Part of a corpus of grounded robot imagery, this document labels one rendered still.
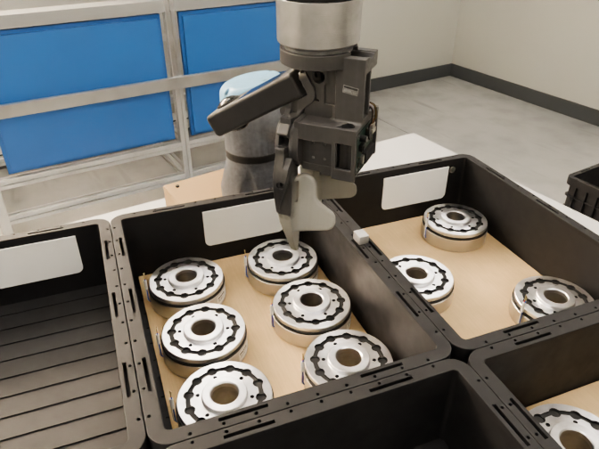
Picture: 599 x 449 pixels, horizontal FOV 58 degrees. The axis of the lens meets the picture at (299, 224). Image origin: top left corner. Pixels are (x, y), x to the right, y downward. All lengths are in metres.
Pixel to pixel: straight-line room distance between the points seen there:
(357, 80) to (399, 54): 3.93
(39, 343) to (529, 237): 0.70
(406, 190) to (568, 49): 3.31
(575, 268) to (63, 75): 2.04
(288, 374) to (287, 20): 0.40
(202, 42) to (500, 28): 2.57
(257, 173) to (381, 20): 3.29
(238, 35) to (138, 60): 0.47
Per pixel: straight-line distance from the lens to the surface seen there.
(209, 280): 0.76
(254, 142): 1.00
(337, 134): 0.50
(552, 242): 0.86
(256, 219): 0.83
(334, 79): 0.51
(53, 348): 0.76
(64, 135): 2.50
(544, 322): 0.63
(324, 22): 0.47
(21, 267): 0.82
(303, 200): 0.55
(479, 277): 0.85
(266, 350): 0.69
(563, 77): 4.21
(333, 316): 0.69
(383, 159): 1.49
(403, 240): 0.90
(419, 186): 0.94
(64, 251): 0.81
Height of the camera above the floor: 1.32
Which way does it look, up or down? 32 degrees down
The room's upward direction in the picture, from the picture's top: straight up
